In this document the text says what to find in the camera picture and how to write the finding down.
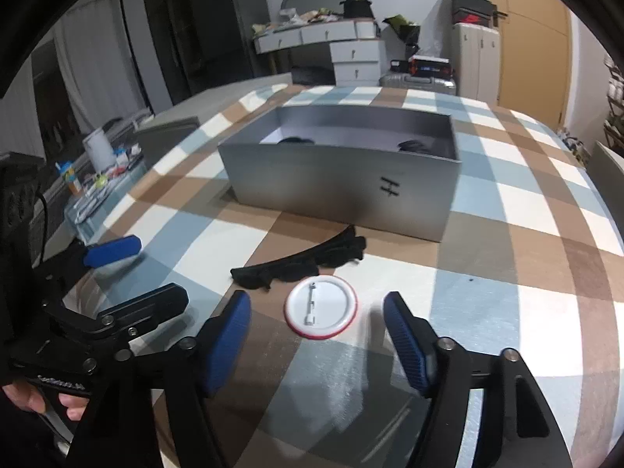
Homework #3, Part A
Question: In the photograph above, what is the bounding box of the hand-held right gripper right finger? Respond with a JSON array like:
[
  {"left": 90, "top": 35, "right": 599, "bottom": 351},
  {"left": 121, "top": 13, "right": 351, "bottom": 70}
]
[{"left": 382, "top": 291, "right": 574, "bottom": 468}]

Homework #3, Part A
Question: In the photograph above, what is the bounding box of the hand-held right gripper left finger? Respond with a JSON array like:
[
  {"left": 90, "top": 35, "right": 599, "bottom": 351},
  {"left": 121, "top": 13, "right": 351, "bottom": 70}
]
[{"left": 66, "top": 289, "right": 253, "bottom": 468}]

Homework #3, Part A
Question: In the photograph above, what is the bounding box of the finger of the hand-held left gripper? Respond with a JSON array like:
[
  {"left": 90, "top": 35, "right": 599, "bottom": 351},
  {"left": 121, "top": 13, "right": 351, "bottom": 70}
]
[
  {"left": 94, "top": 282, "right": 190, "bottom": 338},
  {"left": 46, "top": 234, "right": 143, "bottom": 280}
]

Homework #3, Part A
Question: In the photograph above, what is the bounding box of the round red rimmed pin badge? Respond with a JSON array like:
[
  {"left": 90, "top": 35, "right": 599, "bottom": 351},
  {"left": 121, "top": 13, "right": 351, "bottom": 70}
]
[{"left": 284, "top": 275, "right": 360, "bottom": 340}]

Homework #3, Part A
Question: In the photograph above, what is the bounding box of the black long hair clip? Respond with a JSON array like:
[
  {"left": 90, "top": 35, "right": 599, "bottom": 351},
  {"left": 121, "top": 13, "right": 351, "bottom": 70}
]
[{"left": 229, "top": 225, "right": 368, "bottom": 294}]

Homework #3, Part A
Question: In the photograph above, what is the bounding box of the grey cardboard box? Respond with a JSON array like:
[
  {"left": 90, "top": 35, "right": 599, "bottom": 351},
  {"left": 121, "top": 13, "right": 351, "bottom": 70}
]
[{"left": 217, "top": 105, "right": 462, "bottom": 243}]

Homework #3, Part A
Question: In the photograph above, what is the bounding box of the person's left hand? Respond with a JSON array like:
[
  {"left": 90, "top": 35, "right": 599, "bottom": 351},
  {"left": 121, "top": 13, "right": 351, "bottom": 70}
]
[{"left": 2, "top": 382, "right": 92, "bottom": 423}]

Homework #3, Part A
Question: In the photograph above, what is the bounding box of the side table clutter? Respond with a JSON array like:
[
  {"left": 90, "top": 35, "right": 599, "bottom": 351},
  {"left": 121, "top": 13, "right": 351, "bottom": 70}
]
[{"left": 53, "top": 142, "right": 148, "bottom": 227}]

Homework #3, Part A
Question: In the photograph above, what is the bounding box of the white canister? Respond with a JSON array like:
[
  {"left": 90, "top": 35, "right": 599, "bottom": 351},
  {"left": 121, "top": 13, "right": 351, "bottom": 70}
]
[{"left": 82, "top": 127, "right": 116, "bottom": 172}]

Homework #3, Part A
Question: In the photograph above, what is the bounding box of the checked tablecloth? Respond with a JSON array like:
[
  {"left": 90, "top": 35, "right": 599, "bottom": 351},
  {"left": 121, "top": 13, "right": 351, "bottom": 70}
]
[{"left": 63, "top": 83, "right": 624, "bottom": 468}]

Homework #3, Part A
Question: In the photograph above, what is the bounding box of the dark grey refrigerator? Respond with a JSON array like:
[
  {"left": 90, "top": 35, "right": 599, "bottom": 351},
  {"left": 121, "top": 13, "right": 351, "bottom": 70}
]
[{"left": 189, "top": 0, "right": 272, "bottom": 104}]

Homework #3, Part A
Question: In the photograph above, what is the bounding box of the silver suitcase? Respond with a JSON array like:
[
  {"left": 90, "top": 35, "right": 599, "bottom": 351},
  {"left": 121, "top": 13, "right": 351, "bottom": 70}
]
[{"left": 379, "top": 72, "right": 457, "bottom": 97}]

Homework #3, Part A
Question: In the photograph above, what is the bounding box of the grey padded bench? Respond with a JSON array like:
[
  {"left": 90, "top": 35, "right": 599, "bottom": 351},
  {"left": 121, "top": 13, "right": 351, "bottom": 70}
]
[{"left": 585, "top": 140, "right": 624, "bottom": 193}]

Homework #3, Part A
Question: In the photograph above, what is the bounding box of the desk clutter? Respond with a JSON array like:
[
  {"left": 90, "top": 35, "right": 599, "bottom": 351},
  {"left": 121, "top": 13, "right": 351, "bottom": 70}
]
[{"left": 252, "top": 6, "right": 342, "bottom": 35}]

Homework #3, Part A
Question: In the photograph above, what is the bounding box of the white vanity desk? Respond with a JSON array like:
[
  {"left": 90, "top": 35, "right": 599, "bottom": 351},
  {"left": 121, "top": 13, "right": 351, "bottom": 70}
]
[{"left": 252, "top": 18, "right": 387, "bottom": 86}]

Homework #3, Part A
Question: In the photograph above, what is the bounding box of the black wrapped bouquet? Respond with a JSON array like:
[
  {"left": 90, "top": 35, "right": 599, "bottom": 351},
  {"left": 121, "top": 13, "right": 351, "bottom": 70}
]
[{"left": 382, "top": 14, "right": 421, "bottom": 60}]

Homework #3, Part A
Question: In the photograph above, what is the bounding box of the wooden shoe rack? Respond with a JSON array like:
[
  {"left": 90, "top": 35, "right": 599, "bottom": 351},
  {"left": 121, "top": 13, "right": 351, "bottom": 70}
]
[{"left": 602, "top": 56, "right": 624, "bottom": 157}]

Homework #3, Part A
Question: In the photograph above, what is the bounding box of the wooden door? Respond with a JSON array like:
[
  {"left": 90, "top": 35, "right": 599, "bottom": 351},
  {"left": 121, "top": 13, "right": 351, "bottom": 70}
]
[{"left": 475, "top": 0, "right": 572, "bottom": 128}]

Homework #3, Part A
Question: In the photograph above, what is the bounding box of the red and black shoe box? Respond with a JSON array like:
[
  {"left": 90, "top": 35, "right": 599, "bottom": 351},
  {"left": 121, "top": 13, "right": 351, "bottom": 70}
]
[{"left": 452, "top": 9, "right": 499, "bottom": 26}]

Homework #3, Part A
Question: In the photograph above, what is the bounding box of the black cable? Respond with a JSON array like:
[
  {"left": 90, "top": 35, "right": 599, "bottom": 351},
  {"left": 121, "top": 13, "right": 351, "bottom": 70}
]
[{"left": 32, "top": 189, "right": 50, "bottom": 266}]

